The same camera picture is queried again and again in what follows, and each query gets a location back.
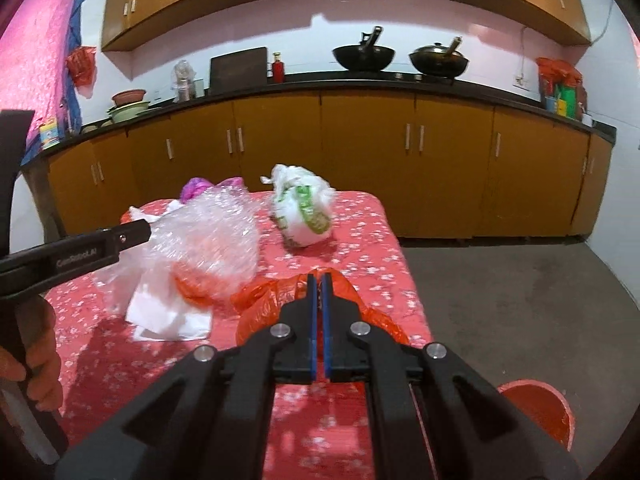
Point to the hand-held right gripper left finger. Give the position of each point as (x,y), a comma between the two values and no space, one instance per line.
(313,320)

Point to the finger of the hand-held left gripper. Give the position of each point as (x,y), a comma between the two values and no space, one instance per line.
(131,235)

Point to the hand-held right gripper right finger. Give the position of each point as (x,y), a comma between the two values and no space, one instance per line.
(327,320)

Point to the orange plastic bag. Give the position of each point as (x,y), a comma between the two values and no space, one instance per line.
(265,300)
(197,292)

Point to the clear bubble wrap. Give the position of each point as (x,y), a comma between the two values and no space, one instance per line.
(215,240)

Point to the red plastic bucket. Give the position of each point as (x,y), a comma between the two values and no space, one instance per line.
(542,410)

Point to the person's left hand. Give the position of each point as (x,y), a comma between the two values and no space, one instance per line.
(46,355)

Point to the red floral tablecloth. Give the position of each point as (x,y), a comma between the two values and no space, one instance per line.
(360,260)

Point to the purple plastic bag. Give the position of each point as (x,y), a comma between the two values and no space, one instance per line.
(192,189)

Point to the white green-print plastic bag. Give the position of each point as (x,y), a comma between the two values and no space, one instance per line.
(305,225)

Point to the small colourful box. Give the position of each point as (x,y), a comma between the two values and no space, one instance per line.
(49,132)

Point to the reddish plastic basin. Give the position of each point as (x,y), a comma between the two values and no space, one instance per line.
(129,96)

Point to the clear bag with jars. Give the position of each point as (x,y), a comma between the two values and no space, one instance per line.
(183,82)

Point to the orange lower kitchen cabinets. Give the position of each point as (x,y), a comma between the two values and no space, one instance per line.
(365,160)

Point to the red hanging plastic bag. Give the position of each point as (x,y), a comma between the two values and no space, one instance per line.
(81,67)

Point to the dark cutting board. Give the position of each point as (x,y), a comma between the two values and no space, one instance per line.
(237,71)

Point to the pink curtain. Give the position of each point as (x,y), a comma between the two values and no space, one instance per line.
(40,50)

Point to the red bottle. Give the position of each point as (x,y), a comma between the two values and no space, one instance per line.
(278,70)

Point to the black kitchen countertop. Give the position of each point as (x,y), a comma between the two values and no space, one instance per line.
(350,80)

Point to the black wok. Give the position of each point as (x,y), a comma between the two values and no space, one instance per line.
(362,57)

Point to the black pan with lid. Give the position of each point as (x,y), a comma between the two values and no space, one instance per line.
(437,62)

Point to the green containers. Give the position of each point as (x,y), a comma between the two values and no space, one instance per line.
(562,102)

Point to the orange bag on countertop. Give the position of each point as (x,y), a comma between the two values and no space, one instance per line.
(555,72)

